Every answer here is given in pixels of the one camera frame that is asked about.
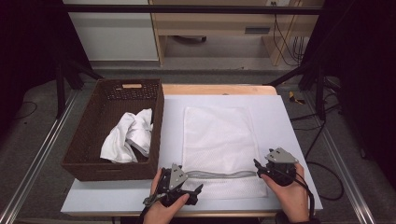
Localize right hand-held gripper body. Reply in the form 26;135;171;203
264;147;300;188

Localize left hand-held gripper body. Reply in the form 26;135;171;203
155;162;191;208

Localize white mesh laundry bag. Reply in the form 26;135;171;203
181;105;268;200

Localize white cloth garment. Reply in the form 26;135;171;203
99;107;154;164

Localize brown woven basket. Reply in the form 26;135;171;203
61;77;165;182

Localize person's left hand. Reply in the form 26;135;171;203
143;167;191;224

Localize person's right hand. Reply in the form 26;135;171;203
261;163;311;224

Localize white table cover board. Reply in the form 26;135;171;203
61;94;324;217

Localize yellow and black tool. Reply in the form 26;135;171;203
288;91;306;105

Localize black tripod stand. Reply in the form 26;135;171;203
54;59;104;119
267;59;342;121

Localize black curtain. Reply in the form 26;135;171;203
303;0;396;189
0;0;92;133

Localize light wooden desk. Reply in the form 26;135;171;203
148;0;325;67

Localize white cabinet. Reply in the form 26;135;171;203
64;0;160;63

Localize black horizontal bar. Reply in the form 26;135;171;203
62;4;325;16

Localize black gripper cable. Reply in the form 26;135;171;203
290;172;316;223
136;191;167;224

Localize black floor cable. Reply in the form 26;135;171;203
289;102;346;202
13;101;38;121

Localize aluminium rail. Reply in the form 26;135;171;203
303;92;377;224
0;90;78;224

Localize black hanging cables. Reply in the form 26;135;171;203
272;1;304;67

